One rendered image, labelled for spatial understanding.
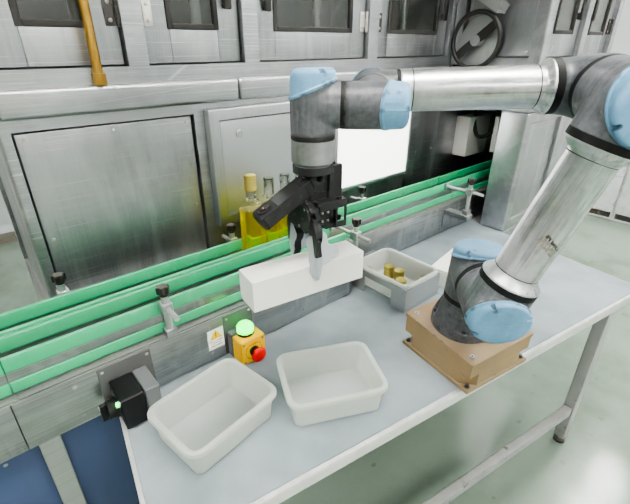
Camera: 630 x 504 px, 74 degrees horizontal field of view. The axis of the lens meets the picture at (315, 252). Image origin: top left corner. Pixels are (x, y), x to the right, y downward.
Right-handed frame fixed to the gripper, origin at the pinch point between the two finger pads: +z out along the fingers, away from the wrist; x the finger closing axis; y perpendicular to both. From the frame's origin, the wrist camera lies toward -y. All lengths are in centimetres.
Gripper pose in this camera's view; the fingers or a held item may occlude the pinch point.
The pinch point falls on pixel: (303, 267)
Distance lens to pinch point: 80.8
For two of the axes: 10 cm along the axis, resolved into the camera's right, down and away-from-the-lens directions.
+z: 0.0, 9.0, 4.4
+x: -5.2, -3.8, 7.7
